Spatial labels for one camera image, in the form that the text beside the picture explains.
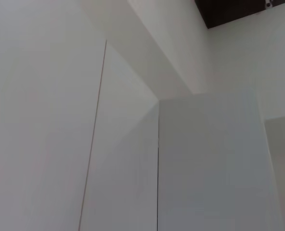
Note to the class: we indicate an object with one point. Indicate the white ceiling bracket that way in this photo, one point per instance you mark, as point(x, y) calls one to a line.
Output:
point(268, 3)

